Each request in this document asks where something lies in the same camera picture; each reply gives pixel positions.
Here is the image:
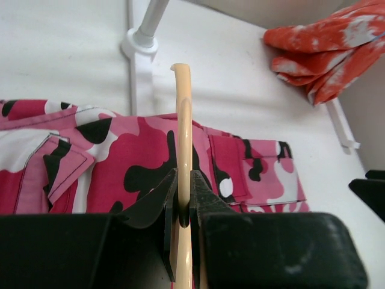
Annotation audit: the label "orange white cloth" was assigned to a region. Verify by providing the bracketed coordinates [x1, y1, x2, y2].
[263, 1, 384, 105]

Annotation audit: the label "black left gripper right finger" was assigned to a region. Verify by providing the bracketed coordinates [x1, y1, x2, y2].
[190, 170, 369, 288]

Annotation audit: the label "blue wire hanger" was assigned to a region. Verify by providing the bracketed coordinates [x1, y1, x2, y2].
[372, 33, 385, 42]

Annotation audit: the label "beige wooden hanger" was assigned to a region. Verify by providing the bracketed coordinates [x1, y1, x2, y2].
[171, 63, 208, 288]

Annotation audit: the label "pink camouflage trousers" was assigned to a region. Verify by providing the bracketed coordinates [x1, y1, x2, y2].
[1, 99, 309, 214]

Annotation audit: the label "white clothes rack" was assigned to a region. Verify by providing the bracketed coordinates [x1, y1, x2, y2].
[121, 1, 359, 153]

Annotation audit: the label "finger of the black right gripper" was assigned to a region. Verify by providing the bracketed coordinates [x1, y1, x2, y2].
[348, 170, 384, 213]

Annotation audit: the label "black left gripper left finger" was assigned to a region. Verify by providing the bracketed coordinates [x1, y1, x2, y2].
[1, 170, 177, 288]

